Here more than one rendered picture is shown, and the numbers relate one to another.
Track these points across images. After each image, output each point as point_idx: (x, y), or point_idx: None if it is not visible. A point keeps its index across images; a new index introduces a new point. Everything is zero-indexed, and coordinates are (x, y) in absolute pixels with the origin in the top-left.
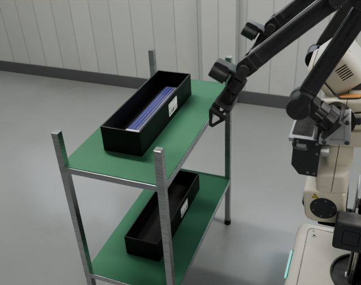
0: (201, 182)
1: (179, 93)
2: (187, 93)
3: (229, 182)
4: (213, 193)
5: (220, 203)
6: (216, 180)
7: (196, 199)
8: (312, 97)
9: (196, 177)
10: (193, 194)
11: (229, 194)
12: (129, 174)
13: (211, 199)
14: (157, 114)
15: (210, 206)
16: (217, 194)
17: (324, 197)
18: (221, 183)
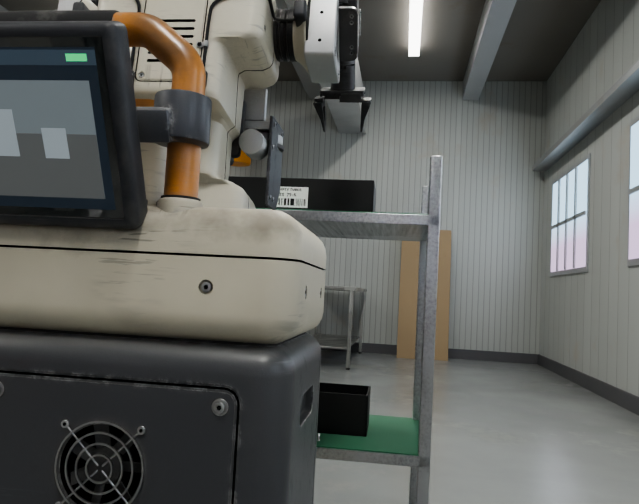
0: (388, 438)
1: (320, 190)
2: (353, 207)
3: (412, 458)
4: (361, 444)
5: (339, 456)
6: (407, 446)
7: (331, 435)
8: (91, 0)
9: (355, 396)
10: (331, 419)
11: (417, 499)
12: None
13: (340, 443)
14: (236, 180)
15: (318, 442)
16: (360, 447)
17: None
18: (399, 449)
